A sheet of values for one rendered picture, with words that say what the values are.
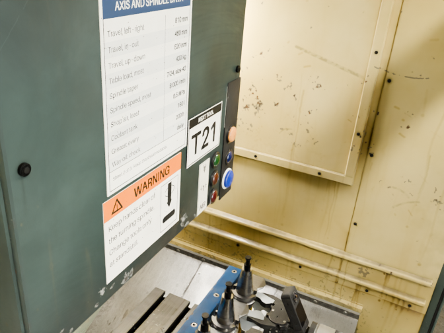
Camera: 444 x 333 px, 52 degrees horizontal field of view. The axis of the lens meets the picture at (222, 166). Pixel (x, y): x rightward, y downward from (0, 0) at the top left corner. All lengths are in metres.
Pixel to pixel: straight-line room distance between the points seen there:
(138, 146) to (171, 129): 0.07
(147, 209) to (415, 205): 1.06
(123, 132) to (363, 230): 1.17
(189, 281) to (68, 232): 1.40
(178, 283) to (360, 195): 0.78
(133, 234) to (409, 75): 0.99
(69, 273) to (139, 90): 0.20
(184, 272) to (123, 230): 1.34
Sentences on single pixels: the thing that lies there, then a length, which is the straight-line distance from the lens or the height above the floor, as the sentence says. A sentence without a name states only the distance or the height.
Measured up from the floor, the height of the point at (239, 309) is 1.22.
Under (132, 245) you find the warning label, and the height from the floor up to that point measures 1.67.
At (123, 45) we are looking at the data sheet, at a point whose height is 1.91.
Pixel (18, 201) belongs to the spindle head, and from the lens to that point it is 0.40.
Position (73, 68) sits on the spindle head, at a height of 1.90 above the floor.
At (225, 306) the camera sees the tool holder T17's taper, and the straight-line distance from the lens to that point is 1.07.
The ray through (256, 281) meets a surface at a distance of 1.23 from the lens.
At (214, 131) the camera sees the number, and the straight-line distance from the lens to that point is 0.67.
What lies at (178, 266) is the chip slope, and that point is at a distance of 1.88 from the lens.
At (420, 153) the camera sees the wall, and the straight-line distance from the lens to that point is 1.42.
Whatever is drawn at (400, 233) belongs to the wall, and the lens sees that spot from 1.54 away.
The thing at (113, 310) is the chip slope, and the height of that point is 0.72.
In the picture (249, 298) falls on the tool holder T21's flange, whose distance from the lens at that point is 1.17.
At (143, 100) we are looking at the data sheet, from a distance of 0.50.
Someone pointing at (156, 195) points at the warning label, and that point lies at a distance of 0.57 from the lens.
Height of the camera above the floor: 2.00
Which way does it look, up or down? 26 degrees down
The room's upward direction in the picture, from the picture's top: 5 degrees clockwise
